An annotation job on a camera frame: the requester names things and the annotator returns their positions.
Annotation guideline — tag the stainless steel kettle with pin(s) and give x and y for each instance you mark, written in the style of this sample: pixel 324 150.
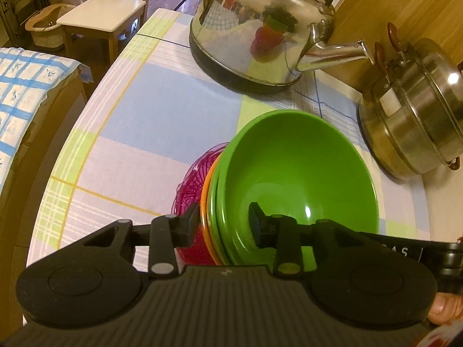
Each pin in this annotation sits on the stainless steel kettle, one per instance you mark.
pixel 253 29

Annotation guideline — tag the stainless steel steamer pot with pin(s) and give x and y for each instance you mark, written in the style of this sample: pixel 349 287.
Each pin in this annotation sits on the stainless steel steamer pot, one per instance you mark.
pixel 412 115

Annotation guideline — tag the checked tablecloth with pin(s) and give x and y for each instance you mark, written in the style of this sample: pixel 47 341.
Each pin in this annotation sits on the checked tablecloth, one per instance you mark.
pixel 144 115

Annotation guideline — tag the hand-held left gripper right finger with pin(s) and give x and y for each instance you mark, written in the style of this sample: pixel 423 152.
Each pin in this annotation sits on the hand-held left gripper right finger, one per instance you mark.
pixel 257 224

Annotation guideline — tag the white wooden chair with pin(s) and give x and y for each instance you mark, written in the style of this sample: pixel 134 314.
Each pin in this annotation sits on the white wooden chair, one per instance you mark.
pixel 101 12

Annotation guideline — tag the wooden bed frame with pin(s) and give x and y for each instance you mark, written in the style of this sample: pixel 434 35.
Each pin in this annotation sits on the wooden bed frame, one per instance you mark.
pixel 54 115

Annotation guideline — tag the dark metal shelf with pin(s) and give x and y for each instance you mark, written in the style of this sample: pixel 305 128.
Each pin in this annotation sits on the dark metal shelf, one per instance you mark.
pixel 16 3

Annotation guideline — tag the green plastic bowl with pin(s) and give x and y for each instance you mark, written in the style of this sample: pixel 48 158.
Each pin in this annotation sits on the green plastic bowl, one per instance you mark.
pixel 214 206
pixel 296 166

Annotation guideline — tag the person's right hand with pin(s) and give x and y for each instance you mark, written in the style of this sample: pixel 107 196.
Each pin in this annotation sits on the person's right hand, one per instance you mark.
pixel 446 307

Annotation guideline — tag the beige basket on floor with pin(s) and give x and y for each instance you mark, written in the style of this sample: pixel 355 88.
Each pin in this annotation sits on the beige basket on floor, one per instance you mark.
pixel 45 29

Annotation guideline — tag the wooden panel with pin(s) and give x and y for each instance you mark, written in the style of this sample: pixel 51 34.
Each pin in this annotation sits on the wooden panel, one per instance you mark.
pixel 408 11

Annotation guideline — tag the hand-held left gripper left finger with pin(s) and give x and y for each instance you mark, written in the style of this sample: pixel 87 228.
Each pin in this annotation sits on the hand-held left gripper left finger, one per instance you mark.
pixel 191 224

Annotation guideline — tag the blue checked blanket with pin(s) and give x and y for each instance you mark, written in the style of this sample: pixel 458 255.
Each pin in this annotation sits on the blue checked blanket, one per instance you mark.
pixel 25 86

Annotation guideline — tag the orange plastic bowl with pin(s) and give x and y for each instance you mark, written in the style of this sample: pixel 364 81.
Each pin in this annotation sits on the orange plastic bowl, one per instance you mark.
pixel 204 209

